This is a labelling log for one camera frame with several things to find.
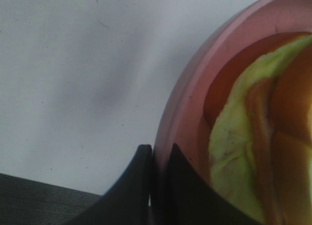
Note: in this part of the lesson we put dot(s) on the white bread sandwich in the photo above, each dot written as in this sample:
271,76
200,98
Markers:
237,110

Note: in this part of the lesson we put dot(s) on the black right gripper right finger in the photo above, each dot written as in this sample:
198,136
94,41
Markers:
179,196

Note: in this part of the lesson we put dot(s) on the pink round plate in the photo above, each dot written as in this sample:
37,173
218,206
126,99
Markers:
256,30

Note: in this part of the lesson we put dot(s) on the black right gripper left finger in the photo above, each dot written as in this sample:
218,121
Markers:
126,202

